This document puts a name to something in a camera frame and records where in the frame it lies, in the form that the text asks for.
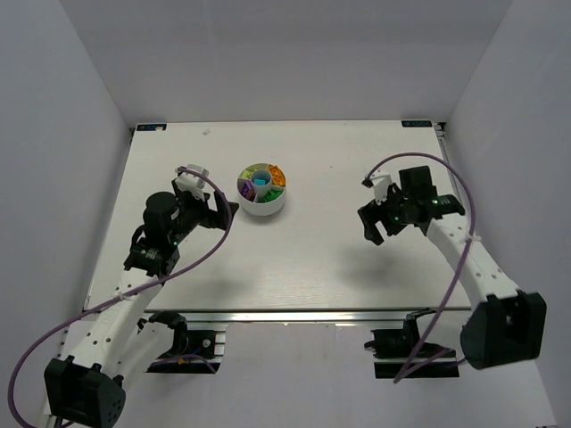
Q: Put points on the dark green lego brick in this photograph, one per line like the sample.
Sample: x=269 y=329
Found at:
x=270 y=196

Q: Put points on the blue corner sticker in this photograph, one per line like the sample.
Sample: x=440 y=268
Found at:
x=151 y=127
x=411 y=123

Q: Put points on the lime green lego brick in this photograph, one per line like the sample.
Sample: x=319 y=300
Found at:
x=247 y=173

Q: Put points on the purple lego brick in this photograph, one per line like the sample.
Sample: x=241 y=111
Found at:
x=248 y=191

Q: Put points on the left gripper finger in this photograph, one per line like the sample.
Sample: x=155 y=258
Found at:
x=233 y=207
x=221 y=207

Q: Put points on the left blue corner sticker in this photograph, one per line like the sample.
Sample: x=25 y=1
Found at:
x=151 y=127

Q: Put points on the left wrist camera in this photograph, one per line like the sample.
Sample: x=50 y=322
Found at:
x=190 y=180

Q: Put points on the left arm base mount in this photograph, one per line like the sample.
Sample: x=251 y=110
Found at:
x=193 y=351

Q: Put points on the orange lego brick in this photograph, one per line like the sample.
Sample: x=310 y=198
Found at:
x=277 y=176

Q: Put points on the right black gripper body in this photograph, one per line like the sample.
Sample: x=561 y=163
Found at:
x=385 y=214

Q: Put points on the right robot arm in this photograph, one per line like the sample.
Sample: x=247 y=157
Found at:
x=506 y=325

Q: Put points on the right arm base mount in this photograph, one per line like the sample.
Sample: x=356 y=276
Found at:
x=392 y=346

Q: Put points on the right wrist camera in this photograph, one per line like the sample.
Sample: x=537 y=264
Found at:
x=379 y=181

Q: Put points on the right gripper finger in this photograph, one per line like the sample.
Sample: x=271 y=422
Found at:
x=369 y=217
x=393 y=226

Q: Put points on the right blue corner sticker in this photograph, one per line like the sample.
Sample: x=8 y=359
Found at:
x=411 y=123

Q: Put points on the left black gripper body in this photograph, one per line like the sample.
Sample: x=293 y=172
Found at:
x=213 y=209

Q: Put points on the white round divided container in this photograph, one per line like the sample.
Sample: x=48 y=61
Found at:
x=261 y=209

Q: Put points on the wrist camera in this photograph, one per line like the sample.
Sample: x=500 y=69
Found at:
x=190 y=180
x=379 y=181

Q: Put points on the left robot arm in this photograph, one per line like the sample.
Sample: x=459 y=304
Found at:
x=89 y=387

